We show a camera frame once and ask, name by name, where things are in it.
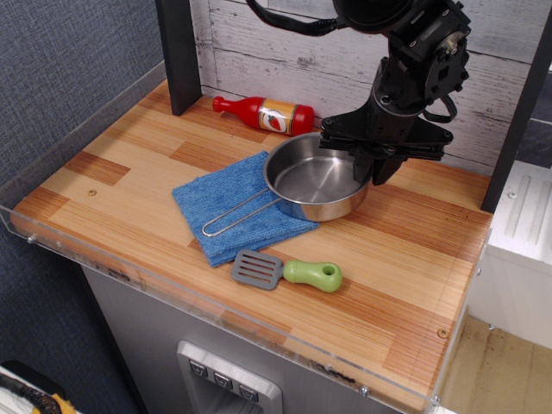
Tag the dark right frame post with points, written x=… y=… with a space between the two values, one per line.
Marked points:
x=527 y=102

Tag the stainless steel pot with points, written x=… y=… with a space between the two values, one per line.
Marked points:
x=304 y=181

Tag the white toy sink unit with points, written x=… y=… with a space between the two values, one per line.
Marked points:
x=511 y=289

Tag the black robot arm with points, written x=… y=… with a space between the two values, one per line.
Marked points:
x=410 y=99

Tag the silver dispenser panel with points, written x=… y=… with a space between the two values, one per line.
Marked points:
x=216 y=385

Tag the red toy sauce bottle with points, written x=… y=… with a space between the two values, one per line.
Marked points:
x=269 y=114

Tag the grey green toy spatula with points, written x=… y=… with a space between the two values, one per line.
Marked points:
x=265 y=271

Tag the grey toy fridge cabinet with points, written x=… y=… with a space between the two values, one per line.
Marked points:
x=148 y=330

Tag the dark frame post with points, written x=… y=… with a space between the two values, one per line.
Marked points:
x=527 y=102
x=180 y=53

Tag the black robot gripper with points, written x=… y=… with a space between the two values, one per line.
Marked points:
x=382 y=138

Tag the blue folded cloth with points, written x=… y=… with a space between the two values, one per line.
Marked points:
x=209 y=196

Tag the dark left frame post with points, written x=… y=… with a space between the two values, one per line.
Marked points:
x=180 y=53

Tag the yellow object at corner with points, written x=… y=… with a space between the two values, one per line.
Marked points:
x=65 y=406

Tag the clear acrylic table guard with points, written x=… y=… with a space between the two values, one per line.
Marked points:
x=408 y=252

